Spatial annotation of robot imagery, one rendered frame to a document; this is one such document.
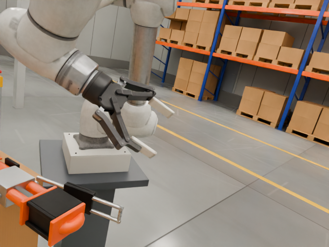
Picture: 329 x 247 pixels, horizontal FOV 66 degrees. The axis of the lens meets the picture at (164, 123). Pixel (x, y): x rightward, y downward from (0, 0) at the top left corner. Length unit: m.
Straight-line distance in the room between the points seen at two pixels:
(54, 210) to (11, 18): 0.37
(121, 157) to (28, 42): 0.87
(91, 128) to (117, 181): 0.29
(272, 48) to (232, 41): 1.23
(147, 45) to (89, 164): 0.63
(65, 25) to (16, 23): 0.11
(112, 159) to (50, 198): 0.81
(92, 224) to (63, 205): 1.05
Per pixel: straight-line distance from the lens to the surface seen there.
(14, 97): 4.67
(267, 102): 7.60
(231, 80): 9.44
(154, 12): 1.04
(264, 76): 9.04
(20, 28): 0.59
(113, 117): 0.59
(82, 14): 0.52
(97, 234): 1.62
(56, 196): 0.53
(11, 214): 0.90
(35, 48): 0.57
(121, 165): 1.35
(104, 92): 0.60
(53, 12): 0.52
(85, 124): 1.32
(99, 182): 1.25
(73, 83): 0.58
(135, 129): 1.27
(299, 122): 7.39
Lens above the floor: 1.41
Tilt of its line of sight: 16 degrees down
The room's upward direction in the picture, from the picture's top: 13 degrees clockwise
